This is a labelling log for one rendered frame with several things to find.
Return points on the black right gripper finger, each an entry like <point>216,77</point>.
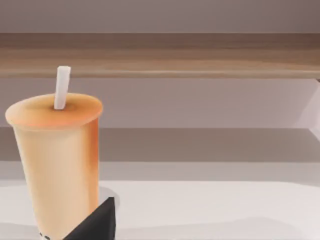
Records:
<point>103,222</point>

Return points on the orange cup with white straw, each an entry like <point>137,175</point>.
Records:
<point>57,160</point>

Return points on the wooden shelf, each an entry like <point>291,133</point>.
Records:
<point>160,56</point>

